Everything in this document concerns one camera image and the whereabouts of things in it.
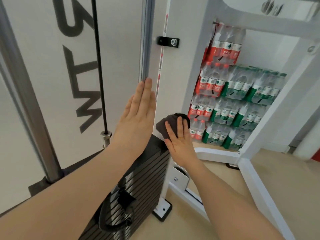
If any person's left hand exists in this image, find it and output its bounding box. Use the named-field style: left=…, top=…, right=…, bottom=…
left=111, top=77, right=156, bottom=158

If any person's right hand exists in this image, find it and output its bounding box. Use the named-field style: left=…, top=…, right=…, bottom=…
left=164, top=116, right=198, bottom=168

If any dark grey cleaning cloth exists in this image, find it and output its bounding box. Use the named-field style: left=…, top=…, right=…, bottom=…
left=155, top=113, right=191, bottom=141

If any white gym machine frame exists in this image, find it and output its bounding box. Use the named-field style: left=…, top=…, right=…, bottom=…
left=0, top=0, right=320, bottom=240

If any person's left forearm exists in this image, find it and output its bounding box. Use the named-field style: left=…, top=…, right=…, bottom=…
left=0, top=143, right=153, bottom=240

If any person's right forearm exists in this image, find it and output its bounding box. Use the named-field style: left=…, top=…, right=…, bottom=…
left=175, top=157, right=285, bottom=240

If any stack of water bottle packs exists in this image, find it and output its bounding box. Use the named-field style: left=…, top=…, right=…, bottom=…
left=189, top=18, right=288, bottom=152

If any chrome guide rod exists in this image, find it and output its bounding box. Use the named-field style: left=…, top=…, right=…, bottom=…
left=0, top=0, right=63, bottom=183
left=139, top=0, right=156, bottom=83

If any white vertical pipe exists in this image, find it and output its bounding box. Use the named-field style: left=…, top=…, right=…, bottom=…
left=293, top=125, right=320, bottom=162

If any black steel machine cable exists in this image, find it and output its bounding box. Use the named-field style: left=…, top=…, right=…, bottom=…
left=91, top=0, right=110, bottom=135

